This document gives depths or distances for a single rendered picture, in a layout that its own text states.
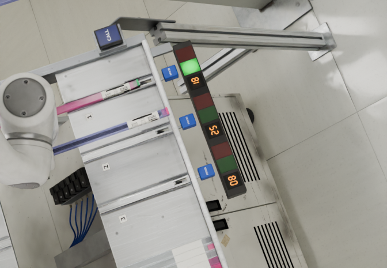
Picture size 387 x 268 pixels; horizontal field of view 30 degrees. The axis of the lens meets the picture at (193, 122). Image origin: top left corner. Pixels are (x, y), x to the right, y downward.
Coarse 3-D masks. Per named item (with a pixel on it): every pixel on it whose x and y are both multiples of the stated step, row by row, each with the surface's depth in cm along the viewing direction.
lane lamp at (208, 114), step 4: (204, 108) 148; (208, 108) 148; (212, 108) 148; (200, 112) 148; (204, 112) 148; (208, 112) 148; (212, 112) 148; (216, 112) 148; (200, 116) 148; (204, 116) 148; (208, 116) 148; (212, 116) 148; (216, 116) 148; (204, 120) 147; (208, 120) 147
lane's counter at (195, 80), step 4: (192, 76) 150; (196, 76) 150; (200, 76) 150; (188, 80) 150; (192, 80) 150; (196, 80) 150; (200, 80) 150; (192, 84) 149; (196, 84) 149; (200, 84) 149; (204, 84) 149; (192, 88) 149; (196, 88) 149
